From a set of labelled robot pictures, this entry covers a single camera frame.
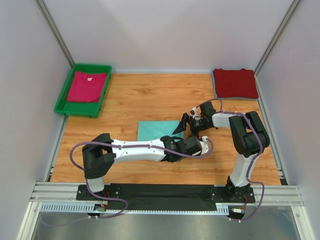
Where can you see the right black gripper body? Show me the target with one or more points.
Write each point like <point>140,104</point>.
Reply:
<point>196,126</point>

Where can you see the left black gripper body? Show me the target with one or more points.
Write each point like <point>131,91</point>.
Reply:
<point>182,157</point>

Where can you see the teal t shirt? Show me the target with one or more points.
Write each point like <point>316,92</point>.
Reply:
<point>151,130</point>

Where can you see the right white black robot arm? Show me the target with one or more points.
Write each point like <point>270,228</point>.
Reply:
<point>249,137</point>

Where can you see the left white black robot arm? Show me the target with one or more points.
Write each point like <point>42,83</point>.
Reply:
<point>103,152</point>

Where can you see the dark red folded t shirt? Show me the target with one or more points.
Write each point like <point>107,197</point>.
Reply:
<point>235,83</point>

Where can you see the green plastic tray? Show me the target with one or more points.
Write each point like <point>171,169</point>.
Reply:
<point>90,110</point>

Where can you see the pink folded t shirt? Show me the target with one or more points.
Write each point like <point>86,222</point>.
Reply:
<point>86,87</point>

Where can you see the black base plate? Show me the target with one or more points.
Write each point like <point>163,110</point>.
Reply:
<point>176,196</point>

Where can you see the aluminium frame rail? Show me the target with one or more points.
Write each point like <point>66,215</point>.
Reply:
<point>274,195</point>

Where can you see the slotted grey cable duct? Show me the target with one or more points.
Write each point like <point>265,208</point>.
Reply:
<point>64,207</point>

